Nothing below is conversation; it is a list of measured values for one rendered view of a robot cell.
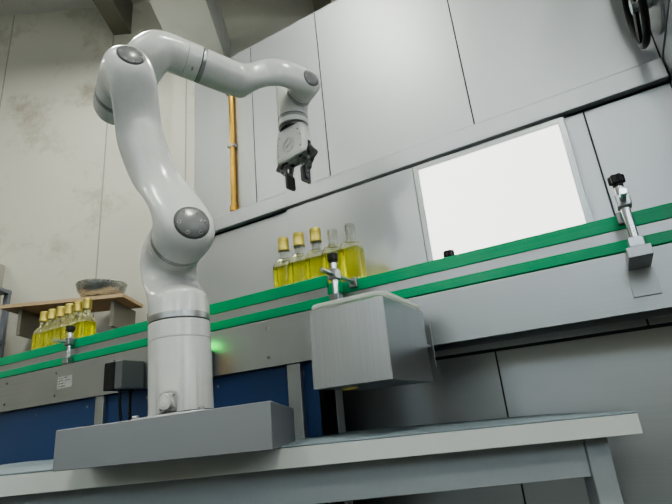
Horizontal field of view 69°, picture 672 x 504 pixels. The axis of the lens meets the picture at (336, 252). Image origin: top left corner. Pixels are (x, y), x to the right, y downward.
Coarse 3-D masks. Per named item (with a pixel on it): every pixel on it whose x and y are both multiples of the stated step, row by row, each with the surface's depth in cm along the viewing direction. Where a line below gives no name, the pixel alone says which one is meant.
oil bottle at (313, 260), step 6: (312, 252) 142; (318, 252) 141; (306, 258) 142; (312, 258) 141; (318, 258) 140; (306, 264) 141; (312, 264) 140; (318, 264) 139; (306, 270) 141; (312, 270) 140; (318, 270) 139; (306, 276) 141; (312, 276) 139; (318, 276) 138
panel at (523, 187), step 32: (480, 160) 139; (512, 160) 134; (544, 160) 130; (448, 192) 141; (480, 192) 136; (512, 192) 132; (544, 192) 128; (576, 192) 124; (448, 224) 139; (480, 224) 134; (512, 224) 130; (544, 224) 126; (576, 224) 122
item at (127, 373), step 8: (120, 360) 140; (128, 360) 142; (104, 368) 143; (112, 368) 141; (120, 368) 139; (128, 368) 141; (136, 368) 143; (104, 376) 142; (112, 376) 140; (120, 376) 138; (128, 376) 140; (136, 376) 143; (104, 384) 141; (112, 384) 139; (120, 384) 138; (128, 384) 140; (136, 384) 142
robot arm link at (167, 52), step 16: (144, 32) 116; (160, 32) 116; (144, 48) 114; (160, 48) 115; (176, 48) 117; (192, 48) 119; (160, 64) 116; (176, 64) 119; (192, 64) 120; (160, 80) 119; (192, 80) 124; (96, 96) 110; (96, 112) 114; (112, 112) 111
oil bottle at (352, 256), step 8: (352, 240) 136; (344, 248) 136; (352, 248) 135; (360, 248) 137; (344, 256) 136; (352, 256) 134; (360, 256) 135; (344, 264) 135; (352, 264) 134; (360, 264) 134; (344, 272) 134; (352, 272) 133; (360, 272) 133
